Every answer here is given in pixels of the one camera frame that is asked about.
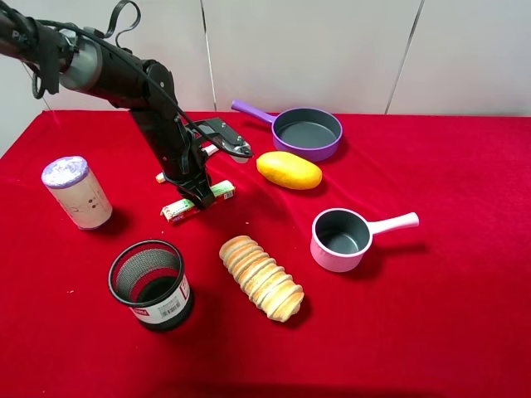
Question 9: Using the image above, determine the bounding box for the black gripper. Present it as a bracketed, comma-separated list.
[129, 109, 216, 211]

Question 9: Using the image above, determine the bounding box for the long candy box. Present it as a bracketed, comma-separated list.
[160, 180, 236, 225]

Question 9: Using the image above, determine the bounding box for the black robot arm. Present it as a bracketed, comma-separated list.
[1, 1, 215, 209]

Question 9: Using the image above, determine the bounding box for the white marker pen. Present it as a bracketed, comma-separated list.
[155, 145, 218, 183]

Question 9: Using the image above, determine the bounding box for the yellow mango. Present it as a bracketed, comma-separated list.
[256, 151, 323, 190]

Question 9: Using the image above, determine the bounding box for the black mesh pen holder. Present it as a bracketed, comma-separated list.
[108, 240, 194, 332]

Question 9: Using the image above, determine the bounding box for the ridged bread loaf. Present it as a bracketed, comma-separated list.
[219, 235, 304, 323]

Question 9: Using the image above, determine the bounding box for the purple bag roll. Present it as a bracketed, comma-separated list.
[41, 156, 113, 230]

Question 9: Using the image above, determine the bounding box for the purple frying pan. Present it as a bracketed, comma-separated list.
[231, 99, 343, 163]

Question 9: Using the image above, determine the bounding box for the pink saucepan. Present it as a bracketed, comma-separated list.
[310, 207, 420, 273]

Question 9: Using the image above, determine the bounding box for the red table cloth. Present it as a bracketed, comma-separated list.
[1, 111, 530, 397]

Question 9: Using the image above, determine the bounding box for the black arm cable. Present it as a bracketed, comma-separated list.
[24, 0, 217, 146]

